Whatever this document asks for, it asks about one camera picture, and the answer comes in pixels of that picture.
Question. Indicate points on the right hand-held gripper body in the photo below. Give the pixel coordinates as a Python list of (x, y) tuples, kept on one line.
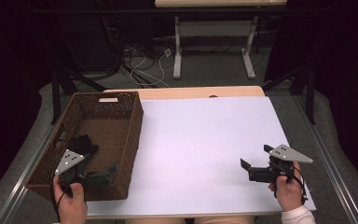
[(287, 153)]

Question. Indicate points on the aluminium rail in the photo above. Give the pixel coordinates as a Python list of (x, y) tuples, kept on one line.
[(21, 186), (332, 161)]

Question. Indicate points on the black metal stand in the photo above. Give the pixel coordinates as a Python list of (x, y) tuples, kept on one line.
[(310, 93), (56, 99)]

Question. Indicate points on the white-legged desk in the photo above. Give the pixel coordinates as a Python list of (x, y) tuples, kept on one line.
[(177, 46)]

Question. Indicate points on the brown woven basket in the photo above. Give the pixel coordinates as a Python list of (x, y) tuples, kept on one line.
[(105, 130)]

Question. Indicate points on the white plug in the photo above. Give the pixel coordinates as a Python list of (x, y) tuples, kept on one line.
[(167, 52)]

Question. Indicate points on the person's right hand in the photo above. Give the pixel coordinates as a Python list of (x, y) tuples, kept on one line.
[(289, 194)]

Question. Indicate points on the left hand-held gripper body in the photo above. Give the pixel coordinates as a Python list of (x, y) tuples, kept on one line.
[(70, 159)]

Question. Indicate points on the dark curtain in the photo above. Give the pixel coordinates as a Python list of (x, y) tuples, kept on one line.
[(348, 77), (6, 93)]

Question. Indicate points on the person's left hand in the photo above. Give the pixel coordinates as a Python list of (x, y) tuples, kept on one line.
[(71, 208)]

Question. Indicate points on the black horizontal bar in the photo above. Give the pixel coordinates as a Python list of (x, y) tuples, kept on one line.
[(167, 11)]

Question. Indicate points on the black garment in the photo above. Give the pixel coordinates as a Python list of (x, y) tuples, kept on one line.
[(82, 144)]

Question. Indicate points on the white table sheet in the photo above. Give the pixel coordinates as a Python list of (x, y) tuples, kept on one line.
[(199, 140)]

